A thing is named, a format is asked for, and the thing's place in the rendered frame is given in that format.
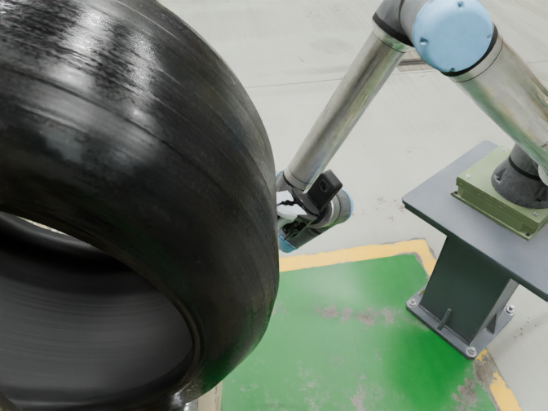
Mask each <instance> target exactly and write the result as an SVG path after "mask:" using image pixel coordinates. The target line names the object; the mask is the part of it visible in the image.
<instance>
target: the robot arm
mask: <svg viewBox="0 0 548 411"><path fill-rule="evenodd" d="M371 20H372V24H373V31H372V32H371V34H370V35H369V37H368V38H367V40H366V41H365V44H364V45H363V46H362V47H361V49H360V51H359V53H358V54H357V56H356V58H355V59H354V60H353V62H352V64H351V66H350V67H349V69H348V70H347V72H346V74H345V75H344V77H343V78H342V81H341V82H340V83H339V84H338V87H337V88H336V90H335V91H334V93H333V94H332V96H331V97H330V99H329V101H328V103H327V104H326V105H325V107H324V109H323V110H322V112H321V114H320V116H319V117H318V118H317V120H316V122H315V123H314V125H313V127H312V128H311V129H310V131H309V133H308V134H307V137H306V138H305V140H304V141H303V143H302V144H301V146H300V147H299V149H298V151H297V152H296V153H295V155H294V157H293V159H292V160H291V162H290V163H289V165H288V166H287V167H286V168H285V169H284V170H282V171H280V172H278V173H277V174H276V204H277V225H278V245H279V250H280V251H282V252H284V253H291V252H293V251H294V250H298V248H299V247H301V246H302V245H305V244H306V243H308V242H309V241H311V240H312V239H314V238H316V237H317V236H319V235H320V234H322V233H323V232H326V231H327V230H329V229H331V228H332V227H334V226H335V225H337V224H341V223H345V222H346V221H347V220H348V219H349V218H350V217H351V215H352V213H353V210H354V203H353V200H352V198H351V195H350V194H349V193H348V192H347V191H345V190H344V189H342V187H343V184H342V183H341V181H340V180H339V179H338V177H337V176H336V175H335V174H334V173H333V171H332V170H331V169H329V170H327V171H325V172H323V171H324V170H325V168H326V166H327V165H328V164H329V163H330V161H331V160H332V158H333V157H334V155H335V153H336V152H337V151H338V150H339V148H340V147H341V145H342V144H343V142H344V141H345V139H346V138H347V137H348V136H349V134H350V133H351V131H352V129H353V128H354V127H355V125H356V123H357V122H358V121H359V120H360V118H361V117H362V115H363V114H364V112H365V111H366V109H367V108H368V106H369V105H370V104H371V102H372V101H373V99H374V98H375V96H376V95H377V93H378V92H379V91H380V90H381V88H382V86H383V85H384V84H385V82H386V81H387V79H388V78H389V77H390V76H391V74H392V72H393V71H394V69H395V68H396V66H397V65H398V63H399V62H400V61H401V60H402V58H403V57H404V55H405V53H406V52H407V51H411V50H415V49H416V51H417V53H418V55H419V56H420V57H421V59H422V60H423V61H424V62H425V63H427V64H428V65H430V66H431V67H432V68H434V69H437V70H439V71H440V72H441V73H442V74H443V75H444V76H446V77H448V78H449V79H450V80H451V81H452V82H453V83H454V84H455V85H456V86H457V87H458V88H459V89H460V90H461V91H463V92H464V93H465V94H466V95H467V96H468V97H469V98H470V99H471V100H472V101H473V102H474V103H475V104H476V105H477V106H478V107H479V108H480V109H481V110H482V111H483V112H484V113H485V114H486V115H487V116H489V117H490V118H491V119H492V120H493V121H494V122H495V123H496V124H497V125H498V126H499V127H500V128H501V129H502V130H503V131H504V132H505V133H506V134H507V135H508V136H509V137H510V138H511V139H512V140H513V141H515V145H514V147H513V148H512V150H511V152H510V156H509V157H508V158H507V159H506V160H504V161H503V162H502V163H501V164H500V165H498V166H497V167H496V168H495V170H494V172H493V174H492V176H491V184H492V186H493V188H494V189H495V191H496V192H497V193H498V194H499V195H500V196H502V197H503V198H505V199H506V200H508V201H510V202H512V203H514V204H516V205H518V206H522V207H526V208H530V209H545V208H548V89H547V88H546V86H545V85H544V84H543V83H542V82H541V80H540V79H539V78H538V77H537V75H536V74H535V73H534V72H533V71H532V70H531V69H530V68H529V67H528V66H527V64H526V63H525V62H524V61H523V59H522V58H521V57H520V56H519V55H518V53H517V52H516V51H515V50H514V49H513V47H512V46H511V45H510V44H509V43H508V41H507V40H506V39H505V38H504V37H503V36H502V35H501V34H500V33H499V32H498V28H497V26H496V25H495V24H494V23H493V22H492V21H491V19H490V17H489V14H488V12H487V10H486V9H485V7H484V6H483V5H482V3H481V2H479V1H478V0H383V1H382V3H381V4H380V5H379V7H378V9H377V10H376V11H375V13H374V14H373V17H372V19H371ZM322 172H323V173H322Z"/></svg>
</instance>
